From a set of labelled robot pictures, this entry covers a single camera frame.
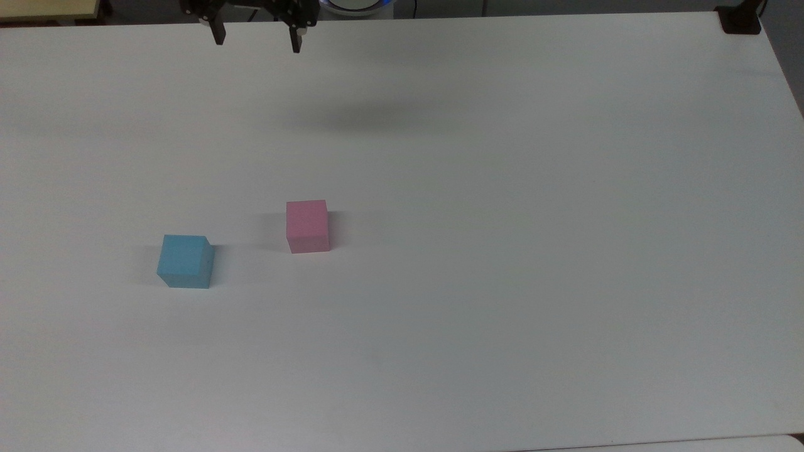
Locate black Franka gripper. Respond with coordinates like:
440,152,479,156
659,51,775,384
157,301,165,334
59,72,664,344
179,0,321,55

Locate blue foam cube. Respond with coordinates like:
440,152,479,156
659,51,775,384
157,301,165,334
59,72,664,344
156,234,215,290

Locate pink foam cube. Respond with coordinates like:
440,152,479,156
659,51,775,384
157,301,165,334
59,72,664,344
286,200,332,255

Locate light wooden desk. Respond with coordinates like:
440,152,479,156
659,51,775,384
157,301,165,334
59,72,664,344
0,0,105,24

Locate black table clamp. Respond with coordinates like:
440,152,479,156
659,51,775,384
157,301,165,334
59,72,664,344
715,0,766,35

